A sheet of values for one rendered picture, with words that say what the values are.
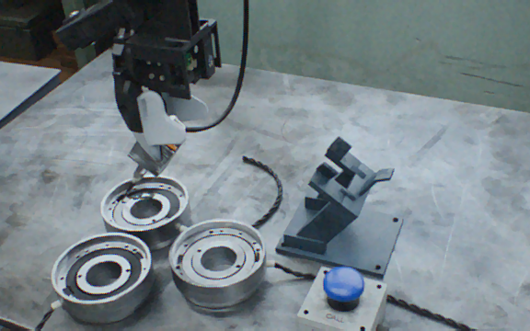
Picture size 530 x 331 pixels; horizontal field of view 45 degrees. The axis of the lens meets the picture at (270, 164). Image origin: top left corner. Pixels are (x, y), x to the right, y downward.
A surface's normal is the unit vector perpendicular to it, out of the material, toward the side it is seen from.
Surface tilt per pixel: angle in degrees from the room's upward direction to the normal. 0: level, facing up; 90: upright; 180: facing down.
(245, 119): 0
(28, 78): 0
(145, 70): 90
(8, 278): 0
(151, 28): 90
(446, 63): 90
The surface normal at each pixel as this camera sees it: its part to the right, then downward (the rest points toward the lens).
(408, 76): -0.40, 0.56
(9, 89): -0.05, -0.80
